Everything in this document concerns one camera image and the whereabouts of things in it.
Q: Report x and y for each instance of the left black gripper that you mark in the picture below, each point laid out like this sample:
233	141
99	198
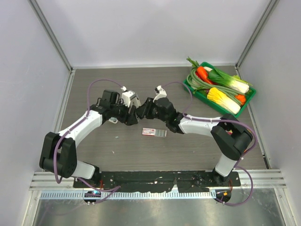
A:
131	120

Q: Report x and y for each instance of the green long beans toy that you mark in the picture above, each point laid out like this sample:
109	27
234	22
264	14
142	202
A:
197	84

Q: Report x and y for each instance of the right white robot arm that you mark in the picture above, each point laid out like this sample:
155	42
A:
232	146

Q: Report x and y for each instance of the bok choy toy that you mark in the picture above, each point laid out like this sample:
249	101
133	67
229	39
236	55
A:
232	82

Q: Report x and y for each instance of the yellow napa cabbage toy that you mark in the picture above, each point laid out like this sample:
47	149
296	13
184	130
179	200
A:
223	100

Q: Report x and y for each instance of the small orange carrot toy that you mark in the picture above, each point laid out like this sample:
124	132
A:
241	98

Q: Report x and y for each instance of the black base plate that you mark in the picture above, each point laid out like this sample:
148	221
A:
187	181

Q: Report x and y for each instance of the light blue stapler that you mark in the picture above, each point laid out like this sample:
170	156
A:
133	107

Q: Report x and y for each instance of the colourful snack packet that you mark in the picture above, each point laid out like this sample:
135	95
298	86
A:
229	132

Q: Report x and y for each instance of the red white staple box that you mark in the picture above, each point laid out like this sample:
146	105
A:
154	132

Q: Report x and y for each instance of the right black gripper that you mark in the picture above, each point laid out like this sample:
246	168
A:
144	110

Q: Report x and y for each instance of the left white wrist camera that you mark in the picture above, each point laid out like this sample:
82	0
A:
129	98

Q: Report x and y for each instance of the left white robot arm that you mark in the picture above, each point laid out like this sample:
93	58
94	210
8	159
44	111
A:
59	153

